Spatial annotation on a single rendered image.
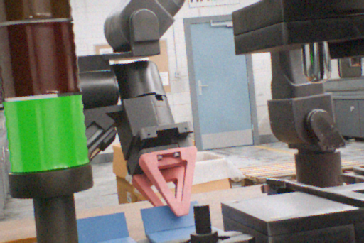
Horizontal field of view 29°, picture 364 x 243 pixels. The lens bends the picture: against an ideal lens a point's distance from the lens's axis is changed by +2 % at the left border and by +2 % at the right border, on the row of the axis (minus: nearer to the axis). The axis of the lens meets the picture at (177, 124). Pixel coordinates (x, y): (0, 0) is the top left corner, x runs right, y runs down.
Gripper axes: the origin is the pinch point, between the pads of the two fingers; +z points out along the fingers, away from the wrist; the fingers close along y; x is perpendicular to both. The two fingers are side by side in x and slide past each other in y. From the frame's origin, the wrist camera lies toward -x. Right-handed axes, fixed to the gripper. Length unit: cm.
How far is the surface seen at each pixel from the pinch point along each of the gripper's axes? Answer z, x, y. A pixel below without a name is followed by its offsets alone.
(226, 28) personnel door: -569, 443, -834
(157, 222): 0.7, -2.8, 0.5
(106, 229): 0.3, -8.6, 0.5
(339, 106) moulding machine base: -385, 565, -807
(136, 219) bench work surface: -7.1, 0.3, -20.3
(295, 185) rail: 6.6, 4.0, 21.7
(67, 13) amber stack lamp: 4, -18, 47
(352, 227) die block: 13.4, 2.2, 30.7
